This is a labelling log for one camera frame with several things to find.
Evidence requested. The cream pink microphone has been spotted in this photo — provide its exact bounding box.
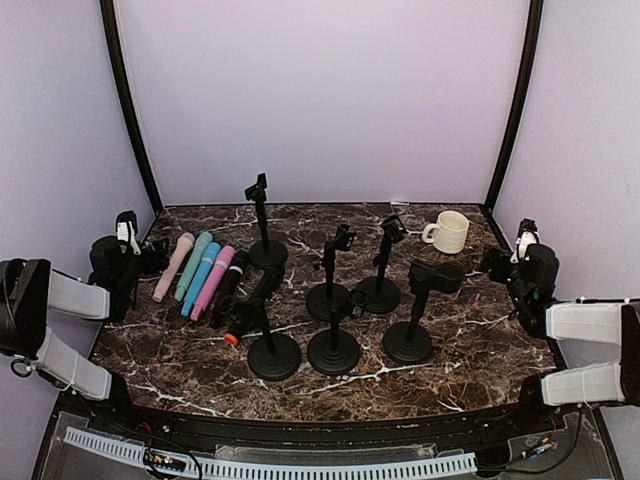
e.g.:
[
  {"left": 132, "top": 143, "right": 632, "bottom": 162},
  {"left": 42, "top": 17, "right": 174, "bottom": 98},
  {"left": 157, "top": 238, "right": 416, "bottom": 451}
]
[{"left": 152, "top": 233, "right": 195, "bottom": 302}]

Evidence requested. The mint green microphone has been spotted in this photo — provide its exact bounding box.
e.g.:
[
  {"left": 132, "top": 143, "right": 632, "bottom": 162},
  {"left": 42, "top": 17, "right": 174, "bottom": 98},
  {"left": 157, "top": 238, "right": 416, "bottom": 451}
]
[{"left": 174, "top": 231, "right": 213, "bottom": 302}]

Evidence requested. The blue microphone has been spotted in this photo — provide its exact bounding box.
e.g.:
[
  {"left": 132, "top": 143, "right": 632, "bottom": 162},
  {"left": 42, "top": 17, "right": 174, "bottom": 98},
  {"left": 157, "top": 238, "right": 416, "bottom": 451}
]
[{"left": 181, "top": 242, "right": 221, "bottom": 317}]

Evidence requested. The black microphone white ring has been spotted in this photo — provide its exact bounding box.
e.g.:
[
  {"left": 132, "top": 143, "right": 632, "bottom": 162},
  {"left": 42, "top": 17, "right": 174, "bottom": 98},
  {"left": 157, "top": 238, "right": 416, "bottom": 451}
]
[{"left": 208, "top": 249, "right": 250, "bottom": 329}]

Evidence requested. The black mic stand blue mic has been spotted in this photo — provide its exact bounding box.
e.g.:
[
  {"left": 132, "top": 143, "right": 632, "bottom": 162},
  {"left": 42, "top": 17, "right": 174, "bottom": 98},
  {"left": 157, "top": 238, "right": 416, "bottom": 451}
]
[{"left": 245, "top": 173, "right": 288, "bottom": 270}]

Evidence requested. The black microphone orange base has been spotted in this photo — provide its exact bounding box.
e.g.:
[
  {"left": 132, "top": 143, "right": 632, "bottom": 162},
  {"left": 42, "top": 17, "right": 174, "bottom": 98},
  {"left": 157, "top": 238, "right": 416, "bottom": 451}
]
[{"left": 222, "top": 266, "right": 285, "bottom": 346}]

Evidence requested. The black mic stand cream mic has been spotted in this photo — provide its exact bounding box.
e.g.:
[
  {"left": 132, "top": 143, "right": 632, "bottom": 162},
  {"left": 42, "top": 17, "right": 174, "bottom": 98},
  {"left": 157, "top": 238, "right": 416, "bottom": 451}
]
[{"left": 305, "top": 224, "right": 356, "bottom": 321}]

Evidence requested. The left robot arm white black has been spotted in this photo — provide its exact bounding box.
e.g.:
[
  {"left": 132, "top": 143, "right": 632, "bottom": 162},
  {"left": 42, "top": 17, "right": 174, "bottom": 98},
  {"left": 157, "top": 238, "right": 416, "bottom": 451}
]
[{"left": 1, "top": 236, "right": 169, "bottom": 436}]

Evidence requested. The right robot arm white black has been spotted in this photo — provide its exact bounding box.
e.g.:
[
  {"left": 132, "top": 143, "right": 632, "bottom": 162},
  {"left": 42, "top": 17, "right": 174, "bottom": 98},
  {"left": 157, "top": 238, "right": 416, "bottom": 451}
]
[{"left": 480, "top": 243, "right": 639, "bottom": 434}]

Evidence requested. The beige mug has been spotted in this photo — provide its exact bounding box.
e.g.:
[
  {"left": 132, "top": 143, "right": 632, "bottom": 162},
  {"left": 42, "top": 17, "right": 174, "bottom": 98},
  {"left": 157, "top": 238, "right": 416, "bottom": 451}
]
[{"left": 422, "top": 210, "right": 470, "bottom": 255}]

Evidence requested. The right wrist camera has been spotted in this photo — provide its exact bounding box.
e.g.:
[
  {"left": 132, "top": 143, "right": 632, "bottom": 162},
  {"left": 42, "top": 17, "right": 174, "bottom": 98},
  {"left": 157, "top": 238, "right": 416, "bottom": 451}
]
[{"left": 510, "top": 218, "right": 539, "bottom": 264}]

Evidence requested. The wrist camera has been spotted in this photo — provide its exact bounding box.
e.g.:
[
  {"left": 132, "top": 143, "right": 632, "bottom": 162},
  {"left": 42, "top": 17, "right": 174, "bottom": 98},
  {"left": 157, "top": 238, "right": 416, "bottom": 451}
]
[
  {"left": 510, "top": 218, "right": 539, "bottom": 264},
  {"left": 116, "top": 210, "right": 141, "bottom": 255}
]

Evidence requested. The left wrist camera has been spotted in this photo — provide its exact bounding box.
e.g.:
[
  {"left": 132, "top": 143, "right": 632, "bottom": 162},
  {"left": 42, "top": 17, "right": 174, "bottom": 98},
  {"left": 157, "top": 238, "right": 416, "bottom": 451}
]
[{"left": 116, "top": 210, "right": 141, "bottom": 255}]

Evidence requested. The black front table rail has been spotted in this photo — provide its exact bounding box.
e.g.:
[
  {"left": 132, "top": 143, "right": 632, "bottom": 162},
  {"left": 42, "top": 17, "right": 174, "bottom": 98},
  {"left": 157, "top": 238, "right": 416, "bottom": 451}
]
[{"left": 80, "top": 401, "right": 568, "bottom": 452}]

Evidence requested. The white slotted cable duct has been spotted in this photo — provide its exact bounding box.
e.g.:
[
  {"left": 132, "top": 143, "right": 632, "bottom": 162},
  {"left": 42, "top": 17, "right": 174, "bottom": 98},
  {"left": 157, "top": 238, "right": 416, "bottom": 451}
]
[{"left": 63, "top": 427, "right": 477, "bottom": 479}]

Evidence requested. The left black frame post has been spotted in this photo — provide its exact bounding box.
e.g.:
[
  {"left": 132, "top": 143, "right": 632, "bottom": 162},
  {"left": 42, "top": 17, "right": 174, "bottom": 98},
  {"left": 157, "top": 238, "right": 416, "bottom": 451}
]
[{"left": 99, "top": 0, "right": 164, "bottom": 215}]

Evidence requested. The black frame post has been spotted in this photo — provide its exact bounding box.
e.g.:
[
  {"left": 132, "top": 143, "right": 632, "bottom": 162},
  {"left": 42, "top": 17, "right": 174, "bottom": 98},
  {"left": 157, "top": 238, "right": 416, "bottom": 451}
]
[
  {"left": 99, "top": 0, "right": 164, "bottom": 215},
  {"left": 484, "top": 0, "right": 544, "bottom": 212}
]

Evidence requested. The right black frame post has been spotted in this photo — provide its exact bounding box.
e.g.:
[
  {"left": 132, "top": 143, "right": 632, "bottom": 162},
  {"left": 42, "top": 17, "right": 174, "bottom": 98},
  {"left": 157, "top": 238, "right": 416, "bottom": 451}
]
[{"left": 484, "top": 0, "right": 544, "bottom": 212}]

